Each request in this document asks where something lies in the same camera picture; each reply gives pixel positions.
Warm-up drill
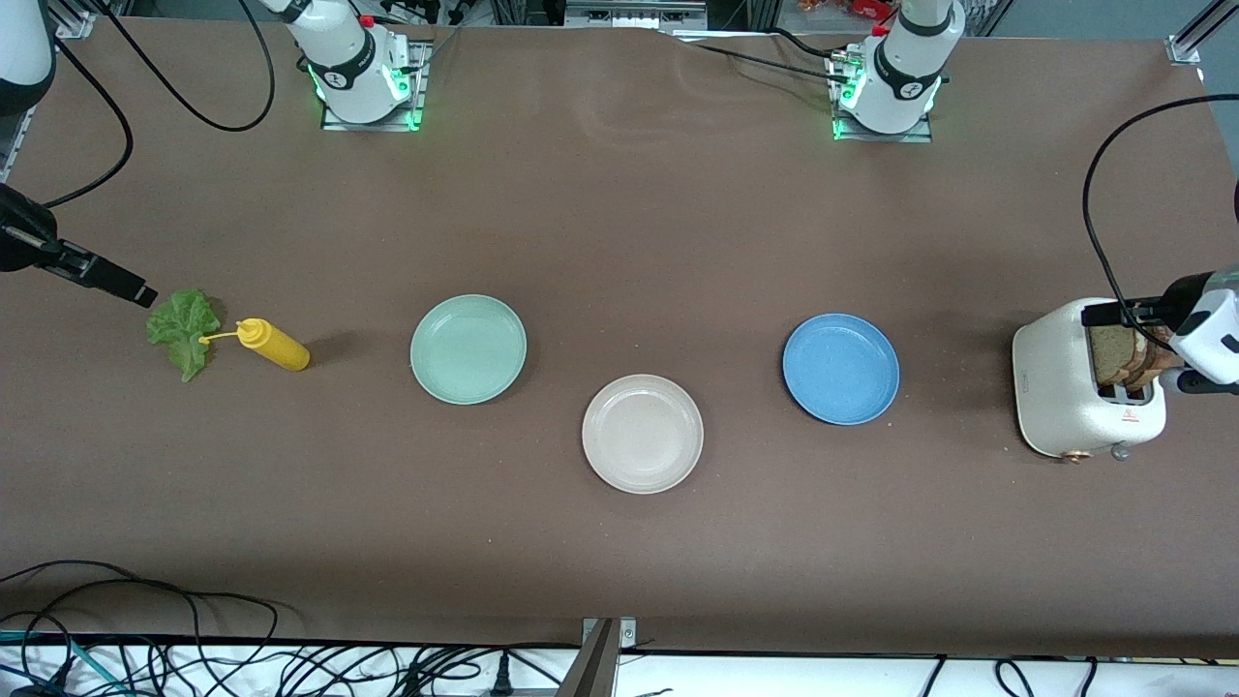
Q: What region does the light crust bread slice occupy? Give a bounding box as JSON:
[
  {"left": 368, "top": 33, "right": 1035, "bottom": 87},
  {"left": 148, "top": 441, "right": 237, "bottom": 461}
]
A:
[{"left": 1090, "top": 325, "right": 1148, "bottom": 388}]

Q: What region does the dark crust bread slice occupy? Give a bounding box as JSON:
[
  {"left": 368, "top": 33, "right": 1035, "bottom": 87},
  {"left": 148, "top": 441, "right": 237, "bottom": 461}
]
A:
[{"left": 1128, "top": 334, "right": 1184, "bottom": 391}]

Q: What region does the green lettuce leaf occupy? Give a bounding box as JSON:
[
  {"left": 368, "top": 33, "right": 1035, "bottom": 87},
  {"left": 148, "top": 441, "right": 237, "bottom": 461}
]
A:
[{"left": 145, "top": 288, "right": 224, "bottom": 383}]

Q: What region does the yellow mustard squeeze bottle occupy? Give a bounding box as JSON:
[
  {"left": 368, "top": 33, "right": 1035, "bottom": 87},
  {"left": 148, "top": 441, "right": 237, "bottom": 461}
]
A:
[{"left": 198, "top": 318, "right": 312, "bottom": 373}]

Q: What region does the metal base plate right arm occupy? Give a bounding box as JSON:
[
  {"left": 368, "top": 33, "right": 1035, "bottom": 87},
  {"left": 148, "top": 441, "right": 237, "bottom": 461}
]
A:
[{"left": 319, "top": 39, "right": 432, "bottom": 133}]

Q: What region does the metal base plate left arm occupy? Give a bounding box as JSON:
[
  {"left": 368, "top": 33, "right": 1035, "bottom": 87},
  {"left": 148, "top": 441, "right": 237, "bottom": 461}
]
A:
[{"left": 828, "top": 48, "right": 935, "bottom": 144}]

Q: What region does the blue plate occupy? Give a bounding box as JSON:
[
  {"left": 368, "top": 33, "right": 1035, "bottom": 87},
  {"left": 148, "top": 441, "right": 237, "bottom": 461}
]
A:
[{"left": 782, "top": 313, "right": 901, "bottom": 426}]

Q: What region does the pale green plate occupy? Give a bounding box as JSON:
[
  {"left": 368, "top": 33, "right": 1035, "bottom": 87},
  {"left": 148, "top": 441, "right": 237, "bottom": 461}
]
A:
[{"left": 409, "top": 294, "right": 529, "bottom": 406}]

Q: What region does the beige plate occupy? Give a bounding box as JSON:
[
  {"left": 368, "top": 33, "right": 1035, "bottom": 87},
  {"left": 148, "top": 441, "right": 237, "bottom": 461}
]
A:
[{"left": 582, "top": 374, "right": 705, "bottom": 496}]

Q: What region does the cream white toaster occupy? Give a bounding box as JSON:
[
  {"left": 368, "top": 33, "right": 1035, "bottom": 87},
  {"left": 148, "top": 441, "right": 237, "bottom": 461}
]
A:
[{"left": 1012, "top": 296, "right": 1168, "bottom": 464}]

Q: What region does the red packet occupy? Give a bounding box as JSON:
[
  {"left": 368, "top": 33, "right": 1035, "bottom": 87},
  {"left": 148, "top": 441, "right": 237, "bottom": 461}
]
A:
[{"left": 799, "top": 0, "right": 893, "bottom": 20}]

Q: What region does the grey device box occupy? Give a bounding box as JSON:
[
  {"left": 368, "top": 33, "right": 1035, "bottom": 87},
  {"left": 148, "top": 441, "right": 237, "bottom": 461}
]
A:
[{"left": 564, "top": 0, "right": 708, "bottom": 30}]

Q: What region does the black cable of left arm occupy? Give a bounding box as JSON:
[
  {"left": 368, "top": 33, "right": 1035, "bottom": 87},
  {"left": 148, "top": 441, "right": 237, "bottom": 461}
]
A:
[{"left": 1082, "top": 92, "right": 1239, "bottom": 354}]

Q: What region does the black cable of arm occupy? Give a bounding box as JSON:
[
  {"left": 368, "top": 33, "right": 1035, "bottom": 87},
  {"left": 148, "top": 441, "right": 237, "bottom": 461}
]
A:
[
  {"left": 1082, "top": 92, "right": 1239, "bottom": 354},
  {"left": 44, "top": 0, "right": 277, "bottom": 209}
]

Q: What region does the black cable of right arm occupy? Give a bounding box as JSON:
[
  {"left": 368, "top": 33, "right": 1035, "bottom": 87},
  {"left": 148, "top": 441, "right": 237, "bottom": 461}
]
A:
[{"left": 44, "top": 0, "right": 277, "bottom": 209}]

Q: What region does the aluminium frame profile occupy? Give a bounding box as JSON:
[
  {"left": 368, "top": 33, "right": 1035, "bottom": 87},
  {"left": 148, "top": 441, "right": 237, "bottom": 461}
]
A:
[
  {"left": 1166, "top": 0, "right": 1239, "bottom": 67},
  {"left": 44, "top": 0, "right": 98, "bottom": 40}
]

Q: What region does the black looping cable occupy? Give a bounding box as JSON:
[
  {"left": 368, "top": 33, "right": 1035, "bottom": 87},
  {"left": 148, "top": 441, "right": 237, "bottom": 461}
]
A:
[{"left": 0, "top": 560, "right": 306, "bottom": 697}]

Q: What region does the teal cable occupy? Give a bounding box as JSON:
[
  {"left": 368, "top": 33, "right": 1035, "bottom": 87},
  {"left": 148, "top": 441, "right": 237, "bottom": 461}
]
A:
[{"left": 0, "top": 629, "right": 132, "bottom": 697}]

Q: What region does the black cable at arm base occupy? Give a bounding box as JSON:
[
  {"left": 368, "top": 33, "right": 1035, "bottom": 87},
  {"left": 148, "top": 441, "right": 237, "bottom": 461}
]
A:
[{"left": 668, "top": 27, "right": 858, "bottom": 86}]

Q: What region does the aluminium post with bracket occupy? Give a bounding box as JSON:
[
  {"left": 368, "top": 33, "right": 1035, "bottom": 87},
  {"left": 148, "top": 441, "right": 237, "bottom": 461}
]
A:
[{"left": 557, "top": 618, "right": 637, "bottom": 697}]

